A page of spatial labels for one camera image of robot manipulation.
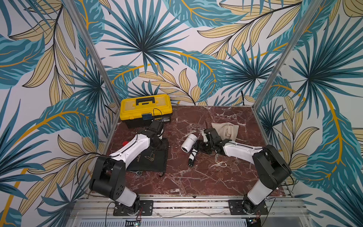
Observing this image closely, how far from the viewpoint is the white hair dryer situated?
35.3 inches

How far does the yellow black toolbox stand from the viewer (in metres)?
0.95

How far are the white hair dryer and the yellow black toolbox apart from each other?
23 centimetres
